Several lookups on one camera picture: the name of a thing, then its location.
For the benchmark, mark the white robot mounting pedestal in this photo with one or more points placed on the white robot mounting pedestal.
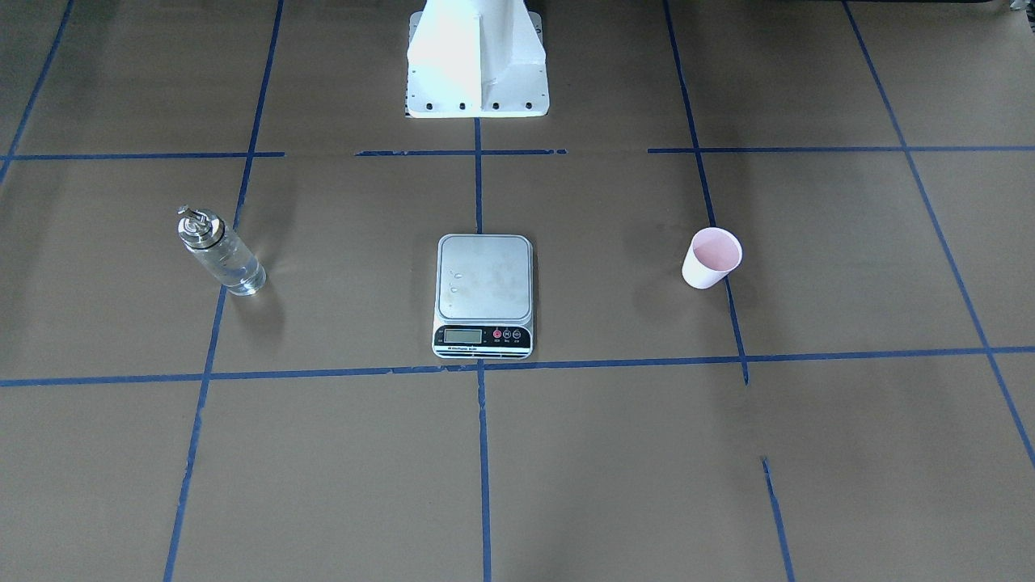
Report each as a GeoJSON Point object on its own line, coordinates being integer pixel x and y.
{"type": "Point", "coordinates": [476, 59]}

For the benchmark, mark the clear glass sauce bottle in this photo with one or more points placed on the clear glass sauce bottle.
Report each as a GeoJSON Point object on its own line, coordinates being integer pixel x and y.
{"type": "Point", "coordinates": [218, 248]}

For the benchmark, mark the pink plastic cup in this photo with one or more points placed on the pink plastic cup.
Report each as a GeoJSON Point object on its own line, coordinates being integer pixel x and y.
{"type": "Point", "coordinates": [713, 254]}

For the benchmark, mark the silver digital kitchen scale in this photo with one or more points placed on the silver digital kitchen scale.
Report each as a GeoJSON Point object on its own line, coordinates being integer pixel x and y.
{"type": "Point", "coordinates": [484, 304]}

